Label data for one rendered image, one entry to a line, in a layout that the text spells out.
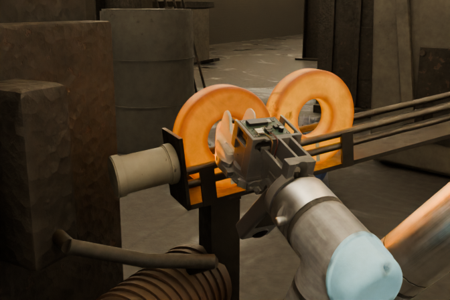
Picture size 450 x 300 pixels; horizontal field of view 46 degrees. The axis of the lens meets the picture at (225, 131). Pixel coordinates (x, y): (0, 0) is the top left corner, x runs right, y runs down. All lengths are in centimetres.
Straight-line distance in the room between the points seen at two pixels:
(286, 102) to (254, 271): 115
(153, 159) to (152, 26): 245
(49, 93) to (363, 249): 42
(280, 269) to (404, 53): 151
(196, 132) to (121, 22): 247
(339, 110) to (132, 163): 35
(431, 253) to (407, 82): 239
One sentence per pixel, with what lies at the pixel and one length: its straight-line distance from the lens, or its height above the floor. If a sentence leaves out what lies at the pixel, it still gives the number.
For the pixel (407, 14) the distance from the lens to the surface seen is 298.
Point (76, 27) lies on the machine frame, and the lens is 87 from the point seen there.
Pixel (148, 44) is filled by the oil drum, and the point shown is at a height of 68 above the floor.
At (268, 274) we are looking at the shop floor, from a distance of 189.
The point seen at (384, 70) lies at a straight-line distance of 308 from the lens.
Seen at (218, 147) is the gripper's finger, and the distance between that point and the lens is 74.
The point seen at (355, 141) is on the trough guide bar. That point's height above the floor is 68.
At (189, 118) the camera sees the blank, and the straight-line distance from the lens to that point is 75.
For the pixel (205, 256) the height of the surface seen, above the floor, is 56.
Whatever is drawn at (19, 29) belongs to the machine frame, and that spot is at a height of 86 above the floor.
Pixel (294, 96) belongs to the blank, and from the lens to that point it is 82.
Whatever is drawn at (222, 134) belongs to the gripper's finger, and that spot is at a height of 72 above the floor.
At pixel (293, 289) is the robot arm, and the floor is 60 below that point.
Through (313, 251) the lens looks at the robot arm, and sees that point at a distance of 56.
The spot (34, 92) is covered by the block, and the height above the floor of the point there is 79.
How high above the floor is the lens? 90
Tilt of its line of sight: 13 degrees down
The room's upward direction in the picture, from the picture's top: straight up
